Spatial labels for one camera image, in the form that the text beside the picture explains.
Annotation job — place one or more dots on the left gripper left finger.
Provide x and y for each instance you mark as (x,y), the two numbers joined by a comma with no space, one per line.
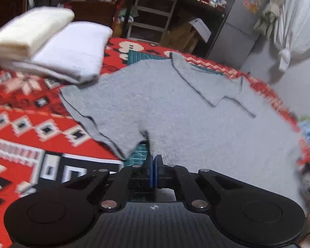
(129,180)

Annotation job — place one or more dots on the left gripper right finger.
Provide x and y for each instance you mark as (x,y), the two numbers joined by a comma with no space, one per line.
(182,182)

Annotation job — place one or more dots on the grey polo shirt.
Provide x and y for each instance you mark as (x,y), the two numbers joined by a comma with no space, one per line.
(193,118)

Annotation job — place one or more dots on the green cutting mat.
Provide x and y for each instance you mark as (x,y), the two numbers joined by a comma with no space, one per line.
(139,155)

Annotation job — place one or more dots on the red patterned christmas tablecloth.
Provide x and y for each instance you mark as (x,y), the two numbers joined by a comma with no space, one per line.
(53,175)

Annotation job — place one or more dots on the folded white towel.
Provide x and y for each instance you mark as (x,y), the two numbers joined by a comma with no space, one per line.
(75,54)

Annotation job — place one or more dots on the leaning cardboard sheets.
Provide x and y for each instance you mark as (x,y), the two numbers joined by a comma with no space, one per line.
(183,38)

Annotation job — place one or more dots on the white drawer shelf unit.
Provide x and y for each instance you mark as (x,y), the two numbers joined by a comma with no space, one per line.
(151,19)

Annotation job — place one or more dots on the dark wooden drawer cabinet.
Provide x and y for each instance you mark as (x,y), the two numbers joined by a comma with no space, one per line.
(94,11)

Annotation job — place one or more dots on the folded cream towel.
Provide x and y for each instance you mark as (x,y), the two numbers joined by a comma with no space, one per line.
(21,37)

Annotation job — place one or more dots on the silver refrigerator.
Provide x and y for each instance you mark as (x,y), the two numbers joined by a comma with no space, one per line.
(237,36)

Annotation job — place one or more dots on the beige hanging bag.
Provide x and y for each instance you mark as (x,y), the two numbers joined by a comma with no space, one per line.
(268,17)

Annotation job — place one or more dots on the white knotted curtain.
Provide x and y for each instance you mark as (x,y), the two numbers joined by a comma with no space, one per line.
(292,32)

